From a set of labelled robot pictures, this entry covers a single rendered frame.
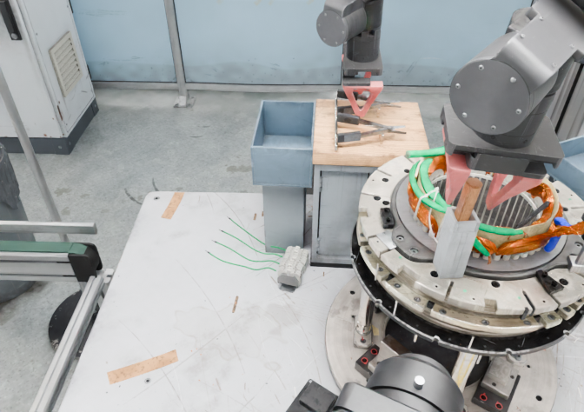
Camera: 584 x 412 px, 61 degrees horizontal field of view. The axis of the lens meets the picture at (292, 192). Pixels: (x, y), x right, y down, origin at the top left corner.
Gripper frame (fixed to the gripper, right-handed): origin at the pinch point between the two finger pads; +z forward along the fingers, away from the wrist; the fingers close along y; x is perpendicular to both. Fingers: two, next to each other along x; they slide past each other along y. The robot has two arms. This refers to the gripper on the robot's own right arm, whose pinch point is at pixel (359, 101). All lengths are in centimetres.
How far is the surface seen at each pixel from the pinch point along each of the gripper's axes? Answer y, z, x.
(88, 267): 13, 35, -58
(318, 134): 8.2, 2.0, -7.5
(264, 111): -3.3, 4.5, -18.5
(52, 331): -15, 105, -104
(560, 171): 13.6, 5.5, 33.7
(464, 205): 42.3, -12.1, 8.7
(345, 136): 12.6, -0.5, -2.9
